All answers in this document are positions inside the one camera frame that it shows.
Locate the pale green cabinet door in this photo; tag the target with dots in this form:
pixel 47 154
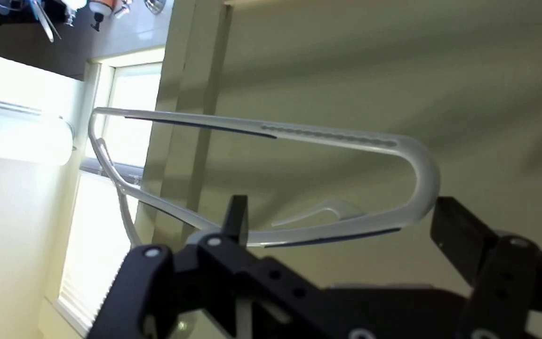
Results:
pixel 370 61

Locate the orange and white bottle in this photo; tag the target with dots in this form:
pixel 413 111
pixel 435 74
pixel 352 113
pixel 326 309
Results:
pixel 100 8

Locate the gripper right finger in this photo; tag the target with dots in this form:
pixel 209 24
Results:
pixel 501 278

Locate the silver utensil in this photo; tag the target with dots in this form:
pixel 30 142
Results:
pixel 45 21

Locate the white plastic clothes hanger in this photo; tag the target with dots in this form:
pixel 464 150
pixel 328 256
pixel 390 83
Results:
pixel 421 160

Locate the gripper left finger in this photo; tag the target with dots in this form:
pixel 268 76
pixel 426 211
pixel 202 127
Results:
pixel 233 287

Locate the white roll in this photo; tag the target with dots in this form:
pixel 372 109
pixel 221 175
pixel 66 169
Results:
pixel 17 139

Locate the window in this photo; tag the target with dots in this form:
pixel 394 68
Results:
pixel 134 117

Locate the black appliance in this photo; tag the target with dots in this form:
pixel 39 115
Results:
pixel 3 12

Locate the pale green cabinet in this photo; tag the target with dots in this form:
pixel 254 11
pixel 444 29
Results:
pixel 346 61

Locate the round silver object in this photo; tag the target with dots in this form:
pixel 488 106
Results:
pixel 155 4

